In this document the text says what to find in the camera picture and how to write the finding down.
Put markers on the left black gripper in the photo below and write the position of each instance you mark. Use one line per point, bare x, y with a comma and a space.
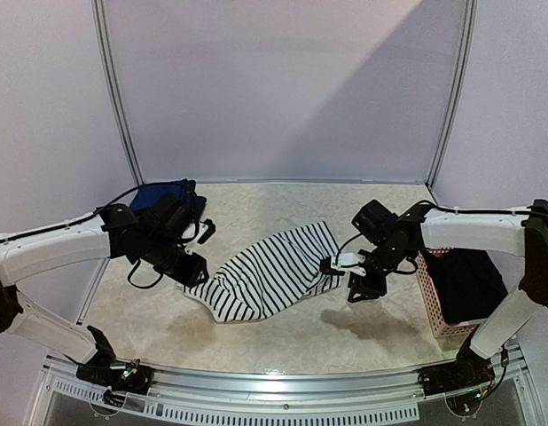
189, 276

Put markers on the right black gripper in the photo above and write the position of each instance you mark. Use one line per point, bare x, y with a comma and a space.
369, 279

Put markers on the black white striped tank top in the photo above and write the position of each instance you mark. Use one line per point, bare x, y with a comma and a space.
270, 276

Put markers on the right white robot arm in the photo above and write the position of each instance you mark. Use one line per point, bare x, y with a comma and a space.
518, 231

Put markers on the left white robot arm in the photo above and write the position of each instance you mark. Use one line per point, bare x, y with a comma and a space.
159, 235

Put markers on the pink perforated laundry basket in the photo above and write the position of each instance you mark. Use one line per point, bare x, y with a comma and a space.
439, 327

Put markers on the folded blue garment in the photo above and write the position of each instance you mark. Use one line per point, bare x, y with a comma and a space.
183, 191

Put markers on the black garment in basket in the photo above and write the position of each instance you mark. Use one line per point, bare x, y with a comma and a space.
467, 282

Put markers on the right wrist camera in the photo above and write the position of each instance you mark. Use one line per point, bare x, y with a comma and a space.
342, 263

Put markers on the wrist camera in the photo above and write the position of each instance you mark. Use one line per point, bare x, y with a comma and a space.
342, 263
198, 232

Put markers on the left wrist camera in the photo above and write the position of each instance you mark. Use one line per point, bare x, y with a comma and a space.
198, 232

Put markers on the aluminium front rail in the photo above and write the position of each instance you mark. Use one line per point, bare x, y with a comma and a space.
191, 397

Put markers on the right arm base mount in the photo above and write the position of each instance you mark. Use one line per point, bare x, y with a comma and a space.
467, 370

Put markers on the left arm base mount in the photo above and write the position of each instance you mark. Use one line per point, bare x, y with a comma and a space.
104, 369

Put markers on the left aluminium corner post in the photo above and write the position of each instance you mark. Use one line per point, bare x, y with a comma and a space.
114, 91

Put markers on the aluminium corner post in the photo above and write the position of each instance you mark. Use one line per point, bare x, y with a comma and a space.
114, 91
456, 86

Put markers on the right aluminium corner post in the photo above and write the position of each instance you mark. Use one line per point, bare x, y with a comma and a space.
456, 86

